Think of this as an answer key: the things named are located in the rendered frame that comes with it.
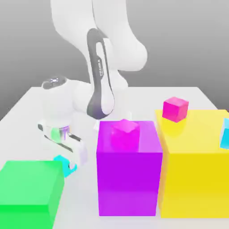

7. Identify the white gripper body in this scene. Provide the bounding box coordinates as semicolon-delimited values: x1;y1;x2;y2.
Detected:
44;132;88;166

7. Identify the small cyan cube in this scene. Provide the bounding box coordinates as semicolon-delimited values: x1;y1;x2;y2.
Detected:
53;155;78;178

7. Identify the small magenta cube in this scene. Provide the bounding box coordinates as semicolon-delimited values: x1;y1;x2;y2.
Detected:
110;119;140;153

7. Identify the small pink cube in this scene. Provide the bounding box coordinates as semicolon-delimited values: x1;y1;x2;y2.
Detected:
162;96;190;123

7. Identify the small light blue cube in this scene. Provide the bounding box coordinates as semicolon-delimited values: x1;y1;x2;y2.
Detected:
219;117;229;150

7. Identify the large green box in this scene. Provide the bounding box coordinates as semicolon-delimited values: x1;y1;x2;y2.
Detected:
0;160;65;229

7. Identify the large purple box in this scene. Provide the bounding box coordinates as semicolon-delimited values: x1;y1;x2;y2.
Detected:
96;120;163;217

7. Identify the large yellow box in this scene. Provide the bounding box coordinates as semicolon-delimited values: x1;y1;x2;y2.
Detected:
154;109;229;219

